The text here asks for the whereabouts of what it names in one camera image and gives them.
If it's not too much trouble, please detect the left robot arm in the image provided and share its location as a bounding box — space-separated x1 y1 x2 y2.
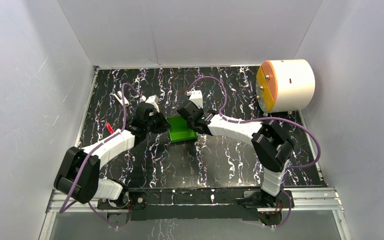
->
53 102 170 208

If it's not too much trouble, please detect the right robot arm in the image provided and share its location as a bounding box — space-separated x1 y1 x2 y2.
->
177 100 295 207

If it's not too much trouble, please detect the small white plastic clip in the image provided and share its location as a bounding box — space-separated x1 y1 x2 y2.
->
114 91 130 107

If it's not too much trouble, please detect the small red marker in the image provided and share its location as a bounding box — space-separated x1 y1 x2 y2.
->
105 122 114 135

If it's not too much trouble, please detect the white cylinder with coloured face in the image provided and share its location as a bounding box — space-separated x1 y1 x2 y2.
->
255 59 316 113

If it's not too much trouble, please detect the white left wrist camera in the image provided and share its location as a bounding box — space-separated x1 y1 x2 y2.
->
139 95 160 113

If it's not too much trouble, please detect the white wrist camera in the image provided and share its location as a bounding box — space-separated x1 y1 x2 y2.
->
186 90 204 109
139 95 160 113

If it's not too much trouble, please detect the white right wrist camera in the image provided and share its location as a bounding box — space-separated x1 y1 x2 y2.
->
186 90 204 109

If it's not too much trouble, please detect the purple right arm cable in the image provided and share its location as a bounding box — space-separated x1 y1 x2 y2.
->
186 76 322 229

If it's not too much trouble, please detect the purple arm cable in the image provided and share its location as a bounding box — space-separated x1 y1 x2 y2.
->
58 82 145 229
186 76 322 229

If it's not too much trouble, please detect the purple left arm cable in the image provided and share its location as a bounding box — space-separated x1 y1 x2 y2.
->
58 82 145 229

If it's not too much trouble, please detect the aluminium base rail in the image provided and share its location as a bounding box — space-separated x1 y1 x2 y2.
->
45 187 345 214

